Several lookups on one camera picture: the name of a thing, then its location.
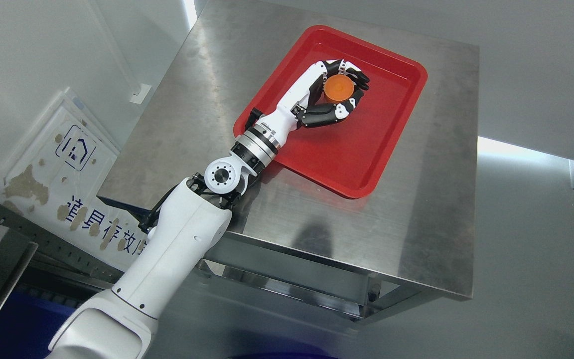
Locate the red plastic tray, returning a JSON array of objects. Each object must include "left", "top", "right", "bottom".
[{"left": 233, "top": 25, "right": 428, "bottom": 198}]

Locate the orange cylindrical capacitor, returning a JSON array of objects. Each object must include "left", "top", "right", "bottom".
[{"left": 323, "top": 74, "right": 355, "bottom": 104}]

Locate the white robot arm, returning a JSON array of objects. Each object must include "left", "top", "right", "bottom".
[{"left": 48, "top": 178, "right": 232, "bottom": 359}]

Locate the stainless steel desk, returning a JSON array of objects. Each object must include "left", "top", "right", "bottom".
[{"left": 98, "top": 0, "right": 480, "bottom": 323}]

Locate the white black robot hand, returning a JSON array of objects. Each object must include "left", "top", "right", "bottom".
[{"left": 257, "top": 59, "right": 370, "bottom": 146}]

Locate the white sign board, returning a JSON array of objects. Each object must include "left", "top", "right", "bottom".
[{"left": 0, "top": 88, "right": 147, "bottom": 271}]

